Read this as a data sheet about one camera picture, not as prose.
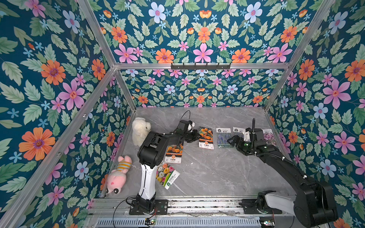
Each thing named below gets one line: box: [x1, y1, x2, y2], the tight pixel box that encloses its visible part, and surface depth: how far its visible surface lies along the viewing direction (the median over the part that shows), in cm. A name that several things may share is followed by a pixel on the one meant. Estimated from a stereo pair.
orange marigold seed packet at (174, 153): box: [164, 142, 184, 164], surface depth 95 cm
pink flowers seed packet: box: [263, 128, 278, 147], surface depth 103 cm
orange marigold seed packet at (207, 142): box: [198, 126, 215, 150], surface depth 101 cm
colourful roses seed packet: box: [155, 163, 181, 190], surface depth 86 cm
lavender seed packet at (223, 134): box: [215, 127, 232, 148], surface depth 106 cm
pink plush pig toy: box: [105, 155, 133, 195], surface depth 79 cm
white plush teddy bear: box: [131, 117, 152, 147], surface depth 87 cm
